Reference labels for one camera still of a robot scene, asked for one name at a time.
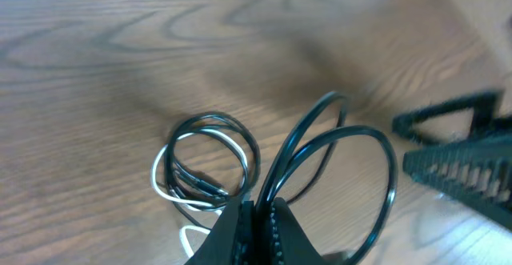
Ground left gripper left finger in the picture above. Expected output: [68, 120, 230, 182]
[186, 199, 250, 265]

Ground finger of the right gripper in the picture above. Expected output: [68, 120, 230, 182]
[402, 140, 511, 230]
[392, 90, 504, 145]

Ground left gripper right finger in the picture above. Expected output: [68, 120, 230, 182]
[263, 198, 328, 265]

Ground white usb cable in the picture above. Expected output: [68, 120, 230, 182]
[150, 127, 250, 258]

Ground short black usb cable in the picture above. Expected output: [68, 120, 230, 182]
[163, 111, 262, 230]

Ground long black usb cable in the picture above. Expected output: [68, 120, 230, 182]
[255, 91, 399, 265]

